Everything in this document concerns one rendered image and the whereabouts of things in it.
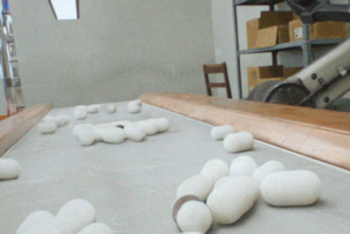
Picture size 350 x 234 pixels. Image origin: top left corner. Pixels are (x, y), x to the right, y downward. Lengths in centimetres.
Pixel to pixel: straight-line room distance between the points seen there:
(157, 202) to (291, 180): 9
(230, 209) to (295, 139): 21
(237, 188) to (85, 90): 484
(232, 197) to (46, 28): 488
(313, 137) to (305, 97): 50
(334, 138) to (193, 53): 500
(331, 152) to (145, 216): 18
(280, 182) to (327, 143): 14
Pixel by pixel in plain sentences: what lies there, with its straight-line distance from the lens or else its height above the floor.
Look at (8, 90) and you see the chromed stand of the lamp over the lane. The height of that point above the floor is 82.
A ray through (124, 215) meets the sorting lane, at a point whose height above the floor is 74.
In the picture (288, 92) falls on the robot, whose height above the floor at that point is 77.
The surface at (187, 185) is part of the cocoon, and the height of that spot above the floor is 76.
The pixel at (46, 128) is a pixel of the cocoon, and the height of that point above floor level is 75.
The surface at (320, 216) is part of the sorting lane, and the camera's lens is 24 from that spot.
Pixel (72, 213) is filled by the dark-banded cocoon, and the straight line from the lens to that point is 22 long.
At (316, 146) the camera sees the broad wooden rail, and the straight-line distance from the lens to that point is 39.
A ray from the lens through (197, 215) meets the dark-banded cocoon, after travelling 21.
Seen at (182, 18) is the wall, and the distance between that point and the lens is 535.
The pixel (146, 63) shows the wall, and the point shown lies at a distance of 517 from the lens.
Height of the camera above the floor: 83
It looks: 11 degrees down
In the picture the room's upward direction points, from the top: 4 degrees counter-clockwise
